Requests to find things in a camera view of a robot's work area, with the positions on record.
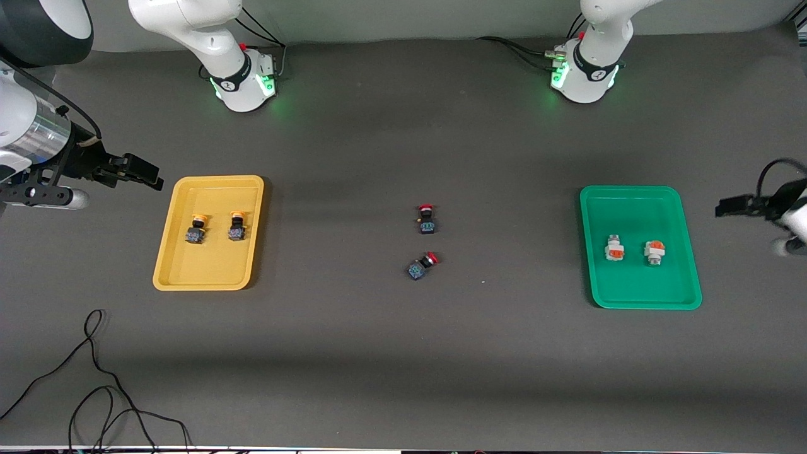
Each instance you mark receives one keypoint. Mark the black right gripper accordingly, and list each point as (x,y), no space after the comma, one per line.
(81,159)

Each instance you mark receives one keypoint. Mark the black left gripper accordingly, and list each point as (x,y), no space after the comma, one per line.
(783,198)

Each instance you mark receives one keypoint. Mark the yellow push button black body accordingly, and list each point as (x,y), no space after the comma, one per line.
(238,227)
(196,230)

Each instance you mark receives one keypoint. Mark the green push button white body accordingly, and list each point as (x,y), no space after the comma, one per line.
(656,253)

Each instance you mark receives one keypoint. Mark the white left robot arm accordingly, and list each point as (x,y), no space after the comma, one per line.
(592,63)

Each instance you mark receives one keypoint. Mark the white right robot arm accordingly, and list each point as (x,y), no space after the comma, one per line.
(239,82)

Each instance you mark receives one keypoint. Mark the yellow plastic tray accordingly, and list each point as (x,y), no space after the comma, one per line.
(208,265)

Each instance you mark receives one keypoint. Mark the green plastic tray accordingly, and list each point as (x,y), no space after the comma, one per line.
(640,277)

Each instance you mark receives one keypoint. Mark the red push button blue base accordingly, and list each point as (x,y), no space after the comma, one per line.
(421,266)
(427,221)

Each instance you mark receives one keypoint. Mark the aluminium frame rail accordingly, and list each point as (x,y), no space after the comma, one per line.
(802,31)

